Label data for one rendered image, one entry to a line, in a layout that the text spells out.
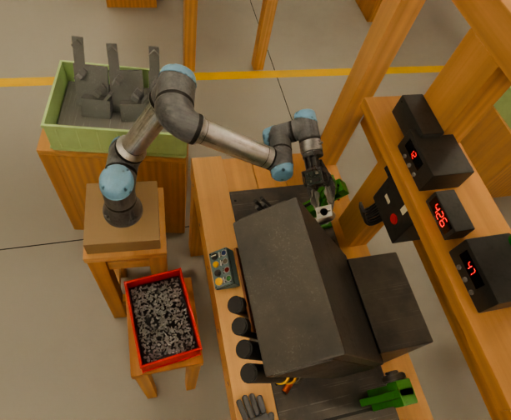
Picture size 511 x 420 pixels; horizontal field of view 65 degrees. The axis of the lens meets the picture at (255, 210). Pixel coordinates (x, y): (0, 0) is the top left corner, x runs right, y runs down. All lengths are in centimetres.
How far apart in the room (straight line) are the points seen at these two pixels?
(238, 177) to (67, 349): 134
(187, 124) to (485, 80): 77
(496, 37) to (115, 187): 118
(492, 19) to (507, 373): 79
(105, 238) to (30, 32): 272
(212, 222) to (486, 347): 107
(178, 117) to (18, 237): 182
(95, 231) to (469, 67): 134
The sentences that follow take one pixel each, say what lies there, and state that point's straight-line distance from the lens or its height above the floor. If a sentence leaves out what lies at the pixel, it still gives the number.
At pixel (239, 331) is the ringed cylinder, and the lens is 89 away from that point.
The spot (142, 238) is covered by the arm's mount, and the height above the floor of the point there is 93.
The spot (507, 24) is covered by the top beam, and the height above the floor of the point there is 192.
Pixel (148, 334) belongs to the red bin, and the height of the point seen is 87.
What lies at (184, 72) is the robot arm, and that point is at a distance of 131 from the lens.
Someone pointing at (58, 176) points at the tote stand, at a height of 59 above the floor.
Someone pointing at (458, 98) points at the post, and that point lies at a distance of 120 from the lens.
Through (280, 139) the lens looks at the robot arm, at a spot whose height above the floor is 135.
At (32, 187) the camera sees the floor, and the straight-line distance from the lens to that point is 299.
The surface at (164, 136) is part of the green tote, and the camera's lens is 188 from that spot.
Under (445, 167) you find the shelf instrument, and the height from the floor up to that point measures 161.
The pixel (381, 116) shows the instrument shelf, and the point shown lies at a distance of 132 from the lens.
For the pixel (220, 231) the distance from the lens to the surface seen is 167.
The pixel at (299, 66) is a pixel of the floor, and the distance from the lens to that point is 390.
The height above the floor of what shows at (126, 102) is 92.
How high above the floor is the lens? 238
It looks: 58 degrees down
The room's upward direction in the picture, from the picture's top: 17 degrees clockwise
